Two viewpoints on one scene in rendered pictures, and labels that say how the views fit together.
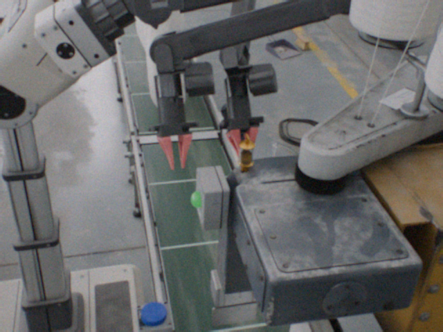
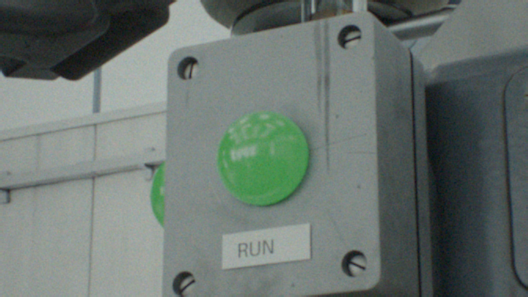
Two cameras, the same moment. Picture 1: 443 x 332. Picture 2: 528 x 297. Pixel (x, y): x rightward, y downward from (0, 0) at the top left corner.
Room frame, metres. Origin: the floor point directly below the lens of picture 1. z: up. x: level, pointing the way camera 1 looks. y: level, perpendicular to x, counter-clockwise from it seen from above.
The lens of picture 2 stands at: (0.50, 0.37, 1.14)
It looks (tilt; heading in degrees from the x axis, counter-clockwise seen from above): 19 degrees up; 312
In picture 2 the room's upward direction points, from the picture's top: straight up
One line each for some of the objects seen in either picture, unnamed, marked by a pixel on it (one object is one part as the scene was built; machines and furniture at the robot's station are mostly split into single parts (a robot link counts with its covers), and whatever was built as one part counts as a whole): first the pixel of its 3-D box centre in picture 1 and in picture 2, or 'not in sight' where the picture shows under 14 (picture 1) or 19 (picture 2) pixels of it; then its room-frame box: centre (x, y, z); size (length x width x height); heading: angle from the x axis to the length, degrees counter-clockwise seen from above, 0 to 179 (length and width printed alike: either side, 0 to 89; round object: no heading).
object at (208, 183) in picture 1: (212, 198); (296, 180); (0.79, 0.03, 1.29); 0.08 x 0.05 x 0.09; 15
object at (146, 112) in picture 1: (152, 52); not in sight; (3.50, 0.56, 0.34); 2.21 x 0.39 x 0.09; 15
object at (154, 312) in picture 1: (154, 315); not in sight; (0.89, 0.16, 0.84); 0.06 x 0.06 x 0.02
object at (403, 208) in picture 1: (376, 217); not in sight; (0.80, -0.27, 1.26); 0.22 x 0.05 x 0.16; 15
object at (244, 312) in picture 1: (232, 305); not in sight; (0.81, -0.02, 0.98); 0.09 x 0.05 x 0.05; 105
